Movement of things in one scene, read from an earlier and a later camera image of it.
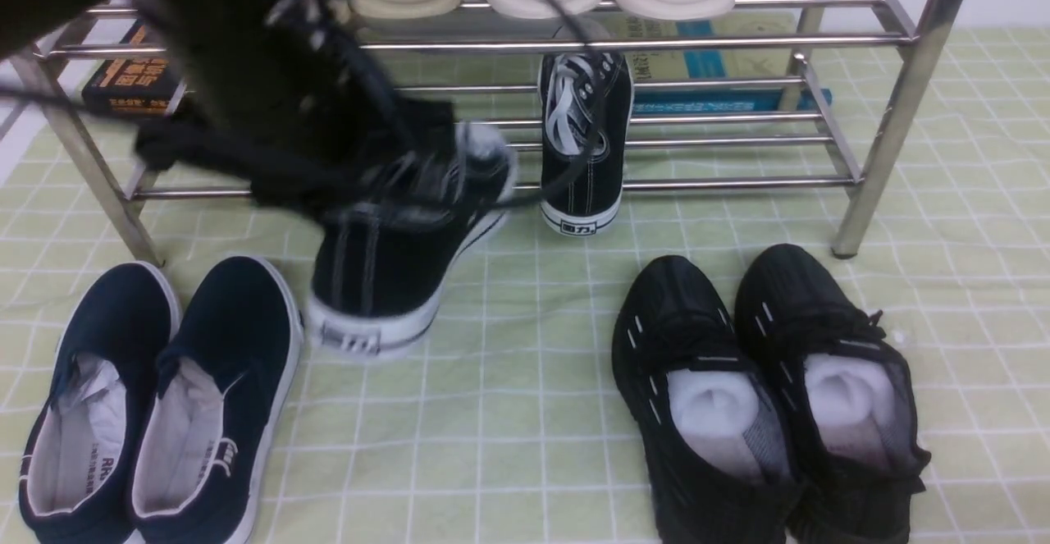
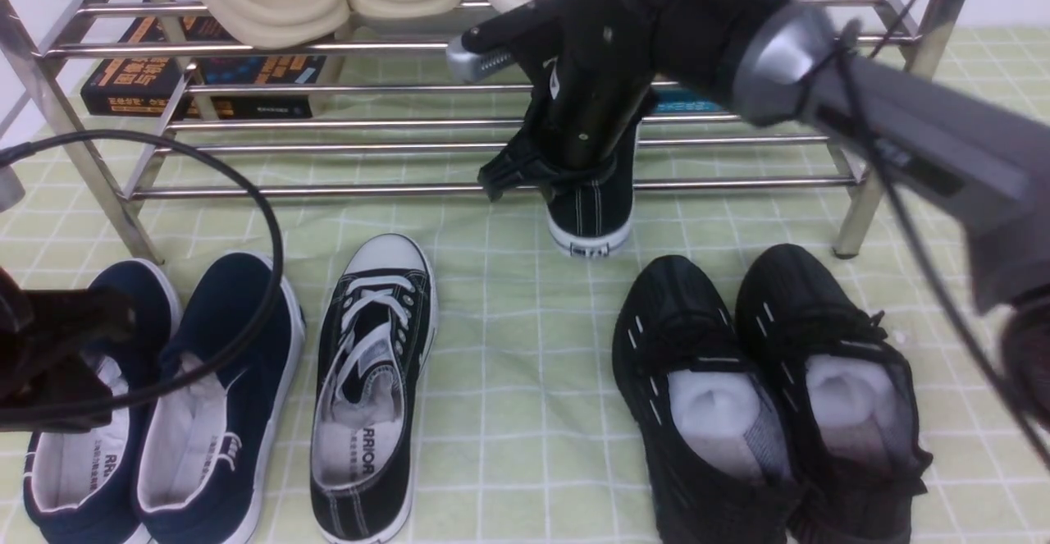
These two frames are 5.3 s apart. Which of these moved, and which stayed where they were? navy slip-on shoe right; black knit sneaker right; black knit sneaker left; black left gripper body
Moved: black left gripper body
Stayed: navy slip-on shoe right; black knit sneaker right; black knit sneaker left
